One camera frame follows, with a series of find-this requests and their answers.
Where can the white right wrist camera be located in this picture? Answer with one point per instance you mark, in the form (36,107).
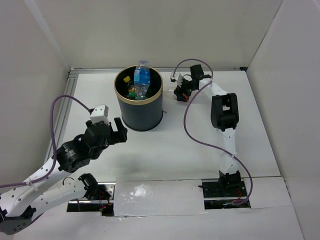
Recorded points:
(177,78)

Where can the small green bottle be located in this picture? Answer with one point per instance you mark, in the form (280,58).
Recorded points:
(132,95)

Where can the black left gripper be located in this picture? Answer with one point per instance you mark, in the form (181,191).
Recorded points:
(120,135)

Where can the black bin gold rim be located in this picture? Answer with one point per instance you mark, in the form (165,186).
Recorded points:
(140,115)

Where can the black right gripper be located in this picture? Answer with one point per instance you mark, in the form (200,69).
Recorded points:
(178,92)

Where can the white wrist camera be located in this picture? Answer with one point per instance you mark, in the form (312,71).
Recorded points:
(177,78)
(99,114)

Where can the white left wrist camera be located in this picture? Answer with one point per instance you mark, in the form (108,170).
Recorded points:
(99,114)

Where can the clear bottle red label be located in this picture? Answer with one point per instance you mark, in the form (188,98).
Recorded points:
(169,92)

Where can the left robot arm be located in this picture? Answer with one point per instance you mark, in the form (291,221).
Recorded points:
(22,205)

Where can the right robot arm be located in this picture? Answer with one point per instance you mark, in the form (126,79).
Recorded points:
(224,117)

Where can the clear bottle yellow cap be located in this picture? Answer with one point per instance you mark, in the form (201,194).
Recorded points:
(129,84)

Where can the clear bottle blue label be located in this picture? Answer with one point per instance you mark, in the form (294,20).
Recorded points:
(141,79)

